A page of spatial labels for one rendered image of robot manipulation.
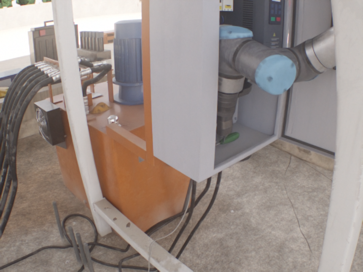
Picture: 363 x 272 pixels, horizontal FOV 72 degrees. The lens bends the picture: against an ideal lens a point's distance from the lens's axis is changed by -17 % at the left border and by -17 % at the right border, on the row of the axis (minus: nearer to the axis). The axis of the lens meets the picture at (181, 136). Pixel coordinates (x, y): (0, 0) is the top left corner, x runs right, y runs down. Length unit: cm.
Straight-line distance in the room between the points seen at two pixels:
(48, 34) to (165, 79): 240
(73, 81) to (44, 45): 192
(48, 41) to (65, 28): 195
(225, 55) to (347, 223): 46
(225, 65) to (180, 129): 21
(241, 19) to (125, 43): 71
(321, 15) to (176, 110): 55
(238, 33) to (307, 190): 149
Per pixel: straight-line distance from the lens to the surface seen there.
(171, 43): 74
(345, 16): 38
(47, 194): 200
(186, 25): 70
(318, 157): 229
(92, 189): 139
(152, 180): 142
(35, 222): 180
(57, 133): 161
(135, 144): 101
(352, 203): 46
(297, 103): 103
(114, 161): 124
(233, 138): 94
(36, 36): 305
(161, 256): 114
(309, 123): 103
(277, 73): 62
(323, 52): 69
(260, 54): 64
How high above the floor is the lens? 110
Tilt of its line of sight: 25 degrees down
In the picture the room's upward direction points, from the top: straight up
